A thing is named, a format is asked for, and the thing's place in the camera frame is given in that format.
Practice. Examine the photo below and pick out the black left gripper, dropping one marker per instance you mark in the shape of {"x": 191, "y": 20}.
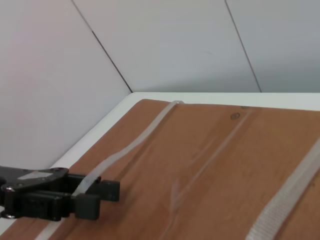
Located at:
{"x": 32, "y": 178}

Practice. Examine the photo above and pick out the brown cardboard box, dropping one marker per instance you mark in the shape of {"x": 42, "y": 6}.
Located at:
{"x": 225, "y": 175}

